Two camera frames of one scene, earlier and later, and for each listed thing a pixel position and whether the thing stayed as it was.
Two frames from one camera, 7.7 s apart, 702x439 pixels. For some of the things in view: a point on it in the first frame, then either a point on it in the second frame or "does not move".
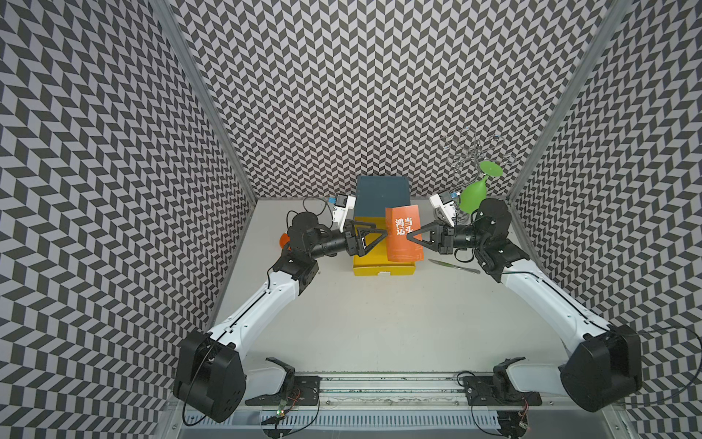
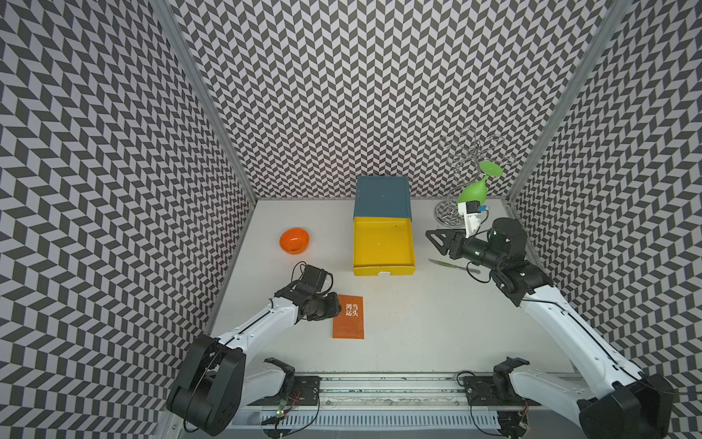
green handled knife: (469, 270) does not move
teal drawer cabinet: (375, 194) does not move
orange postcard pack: (399, 221) -> (350, 321)
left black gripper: (356, 246) -> (333, 311)
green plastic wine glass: (475, 193) does not move
